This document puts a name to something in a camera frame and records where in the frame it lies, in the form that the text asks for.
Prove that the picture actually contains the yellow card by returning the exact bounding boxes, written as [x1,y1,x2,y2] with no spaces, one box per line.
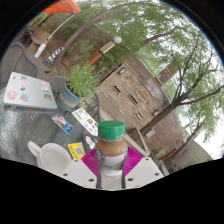
[67,142,87,160]

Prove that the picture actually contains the green-capped coffee drink bottle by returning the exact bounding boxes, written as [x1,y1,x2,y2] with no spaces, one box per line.
[94,120,129,191]

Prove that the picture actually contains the phone with printed case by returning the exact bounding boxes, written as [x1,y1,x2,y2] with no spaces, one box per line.
[51,113,74,135]

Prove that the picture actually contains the dark forked tree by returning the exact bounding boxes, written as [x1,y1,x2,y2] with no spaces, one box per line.
[139,29,224,134]

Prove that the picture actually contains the orange canopy tent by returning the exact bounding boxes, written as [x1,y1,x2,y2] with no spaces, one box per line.
[34,0,82,58]

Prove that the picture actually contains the silver laptop with stickers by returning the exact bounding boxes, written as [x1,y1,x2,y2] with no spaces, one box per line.
[3,71,58,110]

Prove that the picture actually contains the white ceramic mug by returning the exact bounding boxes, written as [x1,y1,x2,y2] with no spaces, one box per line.
[27,140,73,177]

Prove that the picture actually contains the grey mesh metal chair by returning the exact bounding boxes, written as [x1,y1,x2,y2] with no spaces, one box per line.
[0,42,39,88]
[49,75,103,123]

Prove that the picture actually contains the thin leaning tree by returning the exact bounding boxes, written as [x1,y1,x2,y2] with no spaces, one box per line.
[49,0,161,68]

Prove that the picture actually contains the green plant in blue pot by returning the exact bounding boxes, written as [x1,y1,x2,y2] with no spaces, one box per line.
[54,63,101,112]

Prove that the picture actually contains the blue yellow striped post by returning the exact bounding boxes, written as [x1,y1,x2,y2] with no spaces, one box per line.
[47,46,64,63]

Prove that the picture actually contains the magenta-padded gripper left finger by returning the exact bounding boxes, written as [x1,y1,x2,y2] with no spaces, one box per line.
[61,148,101,189]

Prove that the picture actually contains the globe-topped lamp post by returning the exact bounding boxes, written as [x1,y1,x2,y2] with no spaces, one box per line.
[84,35,123,68]

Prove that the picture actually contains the grey wall utility box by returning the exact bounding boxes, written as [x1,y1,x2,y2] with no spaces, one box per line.
[144,128,156,139]

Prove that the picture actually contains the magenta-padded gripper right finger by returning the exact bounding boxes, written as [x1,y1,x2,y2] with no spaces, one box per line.
[122,146,165,190]

